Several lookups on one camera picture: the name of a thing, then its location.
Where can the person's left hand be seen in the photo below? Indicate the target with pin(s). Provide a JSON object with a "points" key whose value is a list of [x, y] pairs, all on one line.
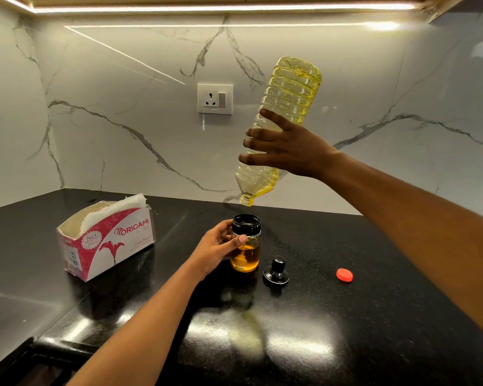
{"points": [[211, 253]]}

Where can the stack of white tissues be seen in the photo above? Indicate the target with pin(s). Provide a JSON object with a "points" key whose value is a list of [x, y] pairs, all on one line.
{"points": [[112, 209]]}

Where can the LED strip light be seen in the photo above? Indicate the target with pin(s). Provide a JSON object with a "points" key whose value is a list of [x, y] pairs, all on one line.
{"points": [[225, 7]]}

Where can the red plastic bottle cap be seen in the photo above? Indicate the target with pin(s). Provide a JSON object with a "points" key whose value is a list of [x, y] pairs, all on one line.
{"points": [[344, 275]]}

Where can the black stone countertop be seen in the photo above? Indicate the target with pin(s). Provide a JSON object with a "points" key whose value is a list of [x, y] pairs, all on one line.
{"points": [[386, 317]]}

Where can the person's left forearm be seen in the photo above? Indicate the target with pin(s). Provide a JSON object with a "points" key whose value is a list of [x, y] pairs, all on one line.
{"points": [[145, 337]]}

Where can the person's right hand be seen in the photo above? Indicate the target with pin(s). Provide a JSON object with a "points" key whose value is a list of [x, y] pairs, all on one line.
{"points": [[302, 150]]}

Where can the brown base cabinet door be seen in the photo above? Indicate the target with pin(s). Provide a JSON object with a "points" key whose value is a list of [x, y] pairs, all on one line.
{"points": [[32, 375]]}

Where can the red and white tissue box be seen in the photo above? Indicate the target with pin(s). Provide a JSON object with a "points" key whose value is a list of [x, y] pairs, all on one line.
{"points": [[124, 249]]}

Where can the large clear plastic oil bottle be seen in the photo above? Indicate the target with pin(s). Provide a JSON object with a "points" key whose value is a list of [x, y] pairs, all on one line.
{"points": [[290, 88]]}

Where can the small glass oil bottle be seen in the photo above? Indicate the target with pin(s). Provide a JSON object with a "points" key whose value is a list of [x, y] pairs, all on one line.
{"points": [[246, 259]]}

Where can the black knobbed bottle lid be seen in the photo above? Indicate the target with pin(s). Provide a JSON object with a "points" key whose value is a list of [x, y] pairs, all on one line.
{"points": [[276, 277]]}

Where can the person's right forearm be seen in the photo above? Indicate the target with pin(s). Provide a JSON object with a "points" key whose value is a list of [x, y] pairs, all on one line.
{"points": [[418, 233]]}

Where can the white wall socket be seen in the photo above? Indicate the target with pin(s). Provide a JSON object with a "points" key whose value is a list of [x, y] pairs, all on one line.
{"points": [[215, 99]]}

